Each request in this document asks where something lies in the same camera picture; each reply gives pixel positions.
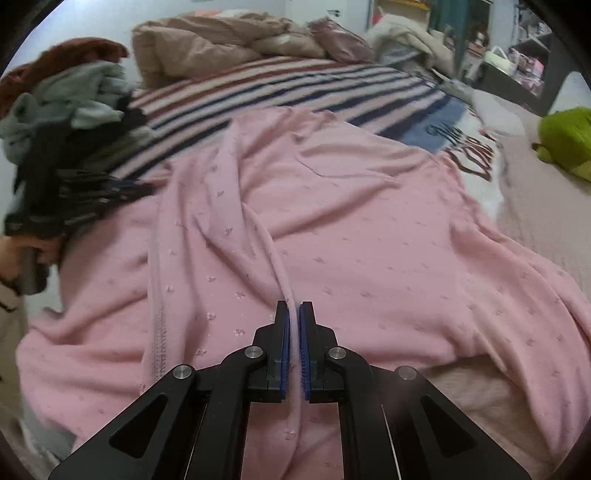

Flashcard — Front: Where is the pink dotted garment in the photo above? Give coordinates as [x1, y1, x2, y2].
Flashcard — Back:
[16, 108, 590, 463]

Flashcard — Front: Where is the person's left hand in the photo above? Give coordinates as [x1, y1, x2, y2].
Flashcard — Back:
[0, 234, 63, 282]

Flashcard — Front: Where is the black garment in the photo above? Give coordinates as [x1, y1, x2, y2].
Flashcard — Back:
[4, 109, 154, 238]

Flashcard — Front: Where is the grey-green garment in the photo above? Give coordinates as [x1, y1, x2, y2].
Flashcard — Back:
[1, 61, 132, 165]

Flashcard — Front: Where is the dark red garment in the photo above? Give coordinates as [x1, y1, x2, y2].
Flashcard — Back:
[1, 37, 129, 118]

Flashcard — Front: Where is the beige crumpled duvet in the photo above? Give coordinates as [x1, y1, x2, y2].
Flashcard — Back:
[131, 10, 327, 89]

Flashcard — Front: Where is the beige ribbed bed cover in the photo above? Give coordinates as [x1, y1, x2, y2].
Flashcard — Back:
[472, 90, 591, 294]

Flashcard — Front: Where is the striped fleece blanket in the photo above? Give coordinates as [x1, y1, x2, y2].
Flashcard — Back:
[113, 57, 498, 179]

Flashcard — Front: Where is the green plush toy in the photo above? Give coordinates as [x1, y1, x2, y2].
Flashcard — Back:
[532, 107, 591, 182]

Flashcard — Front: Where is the mauve satin pillow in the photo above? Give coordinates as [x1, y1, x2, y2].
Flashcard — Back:
[308, 17, 376, 64]

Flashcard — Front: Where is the cream coat pile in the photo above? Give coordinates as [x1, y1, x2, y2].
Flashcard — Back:
[363, 14, 455, 77]

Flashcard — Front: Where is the dark bookshelf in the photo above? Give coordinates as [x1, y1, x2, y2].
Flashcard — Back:
[472, 5, 577, 116]

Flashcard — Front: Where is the teal curtain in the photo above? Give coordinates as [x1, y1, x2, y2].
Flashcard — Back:
[429, 0, 469, 73]

